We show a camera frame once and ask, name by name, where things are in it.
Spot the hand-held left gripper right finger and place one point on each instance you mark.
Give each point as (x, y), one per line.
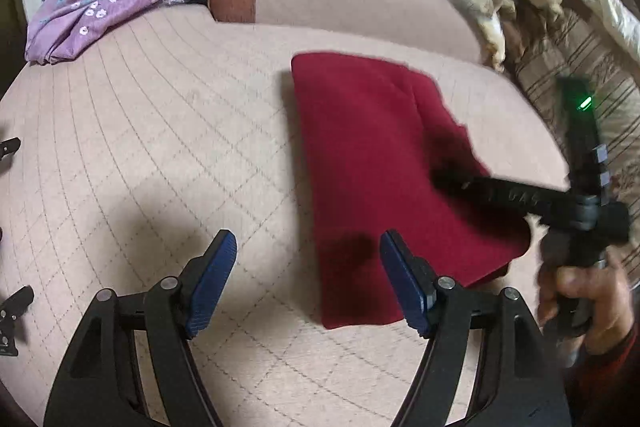
(405, 289)

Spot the striped brown blanket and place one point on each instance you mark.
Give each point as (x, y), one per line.
(620, 147)

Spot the red garment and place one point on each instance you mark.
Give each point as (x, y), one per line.
(360, 147)

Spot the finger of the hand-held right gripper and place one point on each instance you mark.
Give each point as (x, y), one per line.
(452, 179)

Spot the person's right hand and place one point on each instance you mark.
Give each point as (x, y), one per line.
(607, 302)

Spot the person's right forearm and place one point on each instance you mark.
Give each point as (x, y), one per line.
(615, 377)

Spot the purple floral cloth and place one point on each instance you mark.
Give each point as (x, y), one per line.
(80, 22)

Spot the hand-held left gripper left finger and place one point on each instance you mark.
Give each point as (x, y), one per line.
(212, 282)

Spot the black plastic bracket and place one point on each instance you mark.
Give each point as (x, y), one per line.
(12, 317)
(9, 148)

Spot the pink quilted bed cover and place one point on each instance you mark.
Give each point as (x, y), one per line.
(150, 132)

